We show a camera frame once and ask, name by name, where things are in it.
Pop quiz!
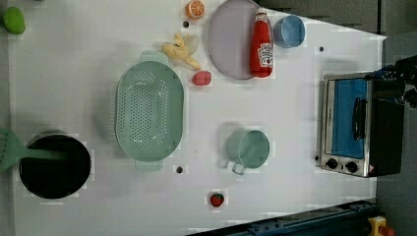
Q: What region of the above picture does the green mug with handle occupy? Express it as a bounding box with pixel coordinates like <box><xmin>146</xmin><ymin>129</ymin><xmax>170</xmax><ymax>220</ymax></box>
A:
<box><xmin>226</xmin><ymin>128</ymin><xmax>270</xmax><ymax>175</ymax></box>

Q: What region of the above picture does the pink peach toy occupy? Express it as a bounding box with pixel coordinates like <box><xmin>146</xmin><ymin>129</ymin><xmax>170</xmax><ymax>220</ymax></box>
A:
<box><xmin>192</xmin><ymin>71</ymin><xmax>211</xmax><ymax>87</ymax></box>

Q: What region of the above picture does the blue metal frame rail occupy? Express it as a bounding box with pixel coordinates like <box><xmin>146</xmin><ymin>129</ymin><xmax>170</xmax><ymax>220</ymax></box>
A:
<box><xmin>187</xmin><ymin>201</ymin><xmax>380</xmax><ymax>236</ymax></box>

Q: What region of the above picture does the grey round plate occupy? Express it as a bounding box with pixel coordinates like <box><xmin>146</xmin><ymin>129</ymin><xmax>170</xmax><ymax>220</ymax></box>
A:
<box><xmin>208</xmin><ymin>0</ymin><xmax>260</xmax><ymax>80</ymax></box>

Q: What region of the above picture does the red plush ketchup bottle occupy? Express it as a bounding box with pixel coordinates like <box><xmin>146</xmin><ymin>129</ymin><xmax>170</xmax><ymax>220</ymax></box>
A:
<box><xmin>250</xmin><ymin>8</ymin><xmax>273</xmax><ymax>78</ymax></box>

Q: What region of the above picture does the blue cup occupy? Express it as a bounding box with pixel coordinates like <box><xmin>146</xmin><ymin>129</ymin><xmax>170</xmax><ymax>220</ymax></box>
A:
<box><xmin>273</xmin><ymin>15</ymin><xmax>306</xmax><ymax>48</ymax></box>

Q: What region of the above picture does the red strawberry toy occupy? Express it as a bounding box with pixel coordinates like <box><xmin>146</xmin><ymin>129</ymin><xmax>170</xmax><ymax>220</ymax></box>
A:
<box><xmin>209</xmin><ymin>193</ymin><xmax>224</xmax><ymax>207</ymax></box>

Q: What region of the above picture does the black pot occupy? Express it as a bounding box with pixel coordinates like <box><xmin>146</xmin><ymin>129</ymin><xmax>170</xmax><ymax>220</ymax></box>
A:
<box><xmin>19</xmin><ymin>131</ymin><xmax>91</xmax><ymax>200</ymax></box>

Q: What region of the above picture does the green lime toy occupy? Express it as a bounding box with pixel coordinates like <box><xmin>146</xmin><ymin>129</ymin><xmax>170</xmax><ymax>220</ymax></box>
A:
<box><xmin>3</xmin><ymin>7</ymin><xmax>26</xmax><ymax>34</ymax></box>

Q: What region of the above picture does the orange slice toy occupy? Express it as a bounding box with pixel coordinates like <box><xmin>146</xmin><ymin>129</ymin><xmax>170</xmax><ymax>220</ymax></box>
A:
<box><xmin>185</xmin><ymin>0</ymin><xmax>205</xmax><ymax>20</ymax></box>

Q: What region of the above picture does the green perforated colander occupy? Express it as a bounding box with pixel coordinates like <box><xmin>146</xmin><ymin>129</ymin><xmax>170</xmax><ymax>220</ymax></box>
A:
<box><xmin>115</xmin><ymin>50</ymin><xmax>184</xmax><ymax>172</ymax></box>

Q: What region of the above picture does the yellow red emergency button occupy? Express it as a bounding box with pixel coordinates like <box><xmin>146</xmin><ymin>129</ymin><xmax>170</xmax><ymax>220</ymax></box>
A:
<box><xmin>368</xmin><ymin>216</ymin><xmax>396</xmax><ymax>236</ymax></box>

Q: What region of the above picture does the silver black toaster oven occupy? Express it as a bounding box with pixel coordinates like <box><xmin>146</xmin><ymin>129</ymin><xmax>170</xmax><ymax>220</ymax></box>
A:
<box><xmin>319</xmin><ymin>73</ymin><xmax>404</xmax><ymax>178</ymax></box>

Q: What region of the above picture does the green slotted spatula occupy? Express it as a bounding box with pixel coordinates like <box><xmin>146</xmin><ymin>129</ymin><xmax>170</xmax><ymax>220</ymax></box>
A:
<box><xmin>0</xmin><ymin>128</ymin><xmax>66</xmax><ymax>171</ymax></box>

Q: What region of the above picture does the peeled banana toy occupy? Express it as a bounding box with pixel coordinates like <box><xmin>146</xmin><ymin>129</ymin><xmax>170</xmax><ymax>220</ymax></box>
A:
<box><xmin>161</xmin><ymin>32</ymin><xmax>202</xmax><ymax>70</ymax></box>

